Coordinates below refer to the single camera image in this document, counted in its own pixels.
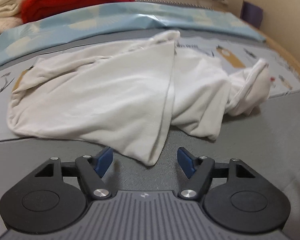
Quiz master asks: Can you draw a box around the white small garment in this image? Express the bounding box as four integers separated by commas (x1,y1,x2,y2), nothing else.
7,30,271,166

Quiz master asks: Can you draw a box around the dark purple bag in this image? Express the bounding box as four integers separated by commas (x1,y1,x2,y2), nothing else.
240,1,263,29

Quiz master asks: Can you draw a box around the light blue patterned quilt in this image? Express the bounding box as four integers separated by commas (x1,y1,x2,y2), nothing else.
0,2,265,66

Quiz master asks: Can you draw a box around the wooden bed frame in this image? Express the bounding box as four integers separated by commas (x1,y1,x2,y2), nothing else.
249,25,300,79

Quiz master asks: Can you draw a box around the grey printed bed sheet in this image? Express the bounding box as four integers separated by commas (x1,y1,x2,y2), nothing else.
0,28,300,240

